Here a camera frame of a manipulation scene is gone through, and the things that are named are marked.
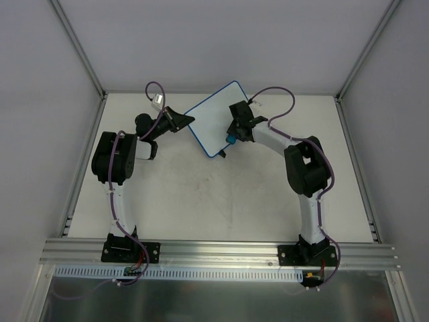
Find blue whiteboard eraser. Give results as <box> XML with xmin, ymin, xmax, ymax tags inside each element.
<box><xmin>226</xmin><ymin>135</ymin><xmax>237</xmax><ymax>144</ymax></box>

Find blue framed whiteboard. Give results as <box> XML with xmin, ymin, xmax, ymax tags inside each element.
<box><xmin>185</xmin><ymin>80</ymin><xmax>248</xmax><ymax>158</ymax></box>

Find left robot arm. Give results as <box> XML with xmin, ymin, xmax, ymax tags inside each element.
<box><xmin>91</xmin><ymin>107</ymin><xmax>195</xmax><ymax>238</ymax></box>

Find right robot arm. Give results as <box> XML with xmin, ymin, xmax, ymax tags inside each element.
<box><xmin>227</xmin><ymin>101</ymin><xmax>334</xmax><ymax>266</ymax></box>

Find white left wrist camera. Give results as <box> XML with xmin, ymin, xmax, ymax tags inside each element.
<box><xmin>151</xmin><ymin>94</ymin><xmax>164</xmax><ymax>110</ymax></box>

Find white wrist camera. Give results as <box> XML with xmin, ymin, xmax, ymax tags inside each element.
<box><xmin>252</xmin><ymin>100</ymin><xmax>263</xmax><ymax>107</ymax></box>
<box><xmin>151</xmin><ymin>94</ymin><xmax>164</xmax><ymax>110</ymax></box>

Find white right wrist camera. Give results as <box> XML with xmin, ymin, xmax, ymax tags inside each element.
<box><xmin>252</xmin><ymin>100</ymin><xmax>263</xmax><ymax>107</ymax></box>

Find left aluminium frame post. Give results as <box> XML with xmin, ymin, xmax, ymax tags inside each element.
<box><xmin>48</xmin><ymin>0</ymin><xmax>106</xmax><ymax>99</ymax></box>

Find aluminium frame post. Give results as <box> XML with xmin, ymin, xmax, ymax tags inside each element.
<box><xmin>48</xmin><ymin>0</ymin><xmax>106</xmax><ymax>99</ymax></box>
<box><xmin>336</xmin><ymin>0</ymin><xmax>403</xmax><ymax>101</ymax></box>

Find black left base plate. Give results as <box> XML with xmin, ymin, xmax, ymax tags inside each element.
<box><xmin>101</xmin><ymin>241</ymin><xmax>161</xmax><ymax>264</ymax></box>

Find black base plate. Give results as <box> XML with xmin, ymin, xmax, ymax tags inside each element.
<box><xmin>278</xmin><ymin>244</ymin><xmax>338</xmax><ymax>267</ymax></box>
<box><xmin>101</xmin><ymin>241</ymin><xmax>161</xmax><ymax>264</ymax></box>

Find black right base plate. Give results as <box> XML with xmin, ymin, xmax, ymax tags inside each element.
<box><xmin>278</xmin><ymin>244</ymin><xmax>338</xmax><ymax>267</ymax></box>

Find white slotted cable duct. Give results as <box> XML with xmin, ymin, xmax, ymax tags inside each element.
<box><xmin>54</xmin><ymin>265</ymin><xmax>304</xmax><ymax>283</ymax></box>

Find aluminium front rail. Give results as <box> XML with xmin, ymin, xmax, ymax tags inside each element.
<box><xmin>39</xmin><ymin>238</ymin><xmax>402</xmax><ymax>271</ymax></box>

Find right aluminium frame post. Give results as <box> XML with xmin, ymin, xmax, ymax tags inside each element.
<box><xmin>336</xmin><ymin>0</ymin><xmax>403</xmax><ymax>101</ymax></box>

